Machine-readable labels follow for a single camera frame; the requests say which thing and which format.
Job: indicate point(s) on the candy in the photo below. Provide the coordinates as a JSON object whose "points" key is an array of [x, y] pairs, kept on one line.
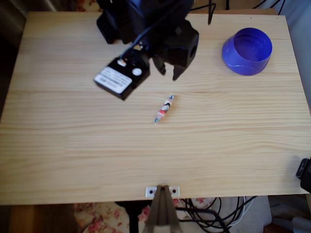
{"points": [[164, 108]]}

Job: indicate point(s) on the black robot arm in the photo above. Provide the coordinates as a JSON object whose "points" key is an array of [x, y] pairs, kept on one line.
{"points": [[126, 21]]}

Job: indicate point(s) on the purple bowl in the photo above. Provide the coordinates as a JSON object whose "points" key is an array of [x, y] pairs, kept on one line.
{"points": [[246, 53]]}

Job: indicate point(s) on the black stand pole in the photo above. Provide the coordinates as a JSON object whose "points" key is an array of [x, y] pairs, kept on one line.
{"points": [[133, 218]]}

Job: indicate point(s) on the floral fabric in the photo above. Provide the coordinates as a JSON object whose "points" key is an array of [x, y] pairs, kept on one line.
{"points": [[102, 218]]}

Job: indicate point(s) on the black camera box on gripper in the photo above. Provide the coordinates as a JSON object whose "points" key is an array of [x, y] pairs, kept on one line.
{"points": [[121, 75]]}

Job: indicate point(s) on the white metal bracket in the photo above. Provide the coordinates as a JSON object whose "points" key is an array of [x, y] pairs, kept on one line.
{"points": [[176, 191]]}

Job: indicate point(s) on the grey camera stand post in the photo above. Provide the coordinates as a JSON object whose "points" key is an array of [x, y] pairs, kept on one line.
{"points": [[161, 213]]}

